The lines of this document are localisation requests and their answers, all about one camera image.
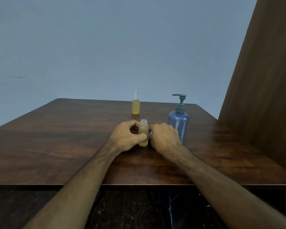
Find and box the brown wooden panel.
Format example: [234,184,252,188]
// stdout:
[218,0,286,177]

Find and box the small yellow liquid bottle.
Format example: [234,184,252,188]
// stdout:
[138,119,149,147]

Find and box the blue pump dispenser bottle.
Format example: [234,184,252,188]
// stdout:
[167,94,190,144]

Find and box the person's left forearm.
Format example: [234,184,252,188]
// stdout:
[23,143,121,229]

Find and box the person's left hand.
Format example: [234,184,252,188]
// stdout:
[106,120,148,154]

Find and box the yellow spray bottle clear cap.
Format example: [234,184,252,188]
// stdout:
[132,91,140,115]

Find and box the person's right forearm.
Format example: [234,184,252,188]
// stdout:
[166,144,286,229]

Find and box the person's right hand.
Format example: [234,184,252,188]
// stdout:
[148,123,184,156]

